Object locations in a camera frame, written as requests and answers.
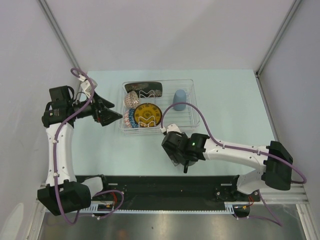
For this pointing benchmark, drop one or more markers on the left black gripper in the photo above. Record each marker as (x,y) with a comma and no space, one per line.
(106,116)

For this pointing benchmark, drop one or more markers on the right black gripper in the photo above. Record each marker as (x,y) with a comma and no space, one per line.
(173,157)

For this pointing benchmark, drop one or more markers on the red black mug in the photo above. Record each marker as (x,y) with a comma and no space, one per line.
(186,164)

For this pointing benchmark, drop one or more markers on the brown patterned bowl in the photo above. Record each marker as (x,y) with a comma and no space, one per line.
(131,100)

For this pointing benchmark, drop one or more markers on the blue patterned bowl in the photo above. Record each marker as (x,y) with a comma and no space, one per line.
(129,120)

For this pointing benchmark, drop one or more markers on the clear wire dish rack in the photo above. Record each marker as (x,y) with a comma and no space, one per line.
(187,120)

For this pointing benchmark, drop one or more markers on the yellow round patterned plate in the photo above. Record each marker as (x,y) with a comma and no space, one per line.
(147,115)

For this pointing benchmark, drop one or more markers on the black square floral plate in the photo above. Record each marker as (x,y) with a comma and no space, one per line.
(145,89)

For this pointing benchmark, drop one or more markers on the light blue cup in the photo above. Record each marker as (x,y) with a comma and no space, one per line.
(180,96)

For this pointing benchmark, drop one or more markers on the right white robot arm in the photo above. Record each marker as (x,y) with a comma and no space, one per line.
(270,164)

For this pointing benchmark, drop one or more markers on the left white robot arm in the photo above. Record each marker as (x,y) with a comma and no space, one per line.
(59,119)

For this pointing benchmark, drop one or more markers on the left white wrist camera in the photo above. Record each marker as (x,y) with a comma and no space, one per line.
(86,86)

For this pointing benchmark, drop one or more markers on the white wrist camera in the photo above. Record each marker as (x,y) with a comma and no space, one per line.
(170,128)
(86,86)

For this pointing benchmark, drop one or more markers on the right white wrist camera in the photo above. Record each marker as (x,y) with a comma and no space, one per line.
(170,128)

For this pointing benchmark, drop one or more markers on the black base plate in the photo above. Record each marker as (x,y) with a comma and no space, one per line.
(176,193)

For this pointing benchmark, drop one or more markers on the right slotted cable duct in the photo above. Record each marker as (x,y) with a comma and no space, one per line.
(239,206)

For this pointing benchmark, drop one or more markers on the slotted cable duct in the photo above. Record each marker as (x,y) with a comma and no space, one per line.
(99,208)
(239,206)

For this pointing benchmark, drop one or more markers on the left slotted cable duct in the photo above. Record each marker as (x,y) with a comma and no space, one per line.
(99,208)

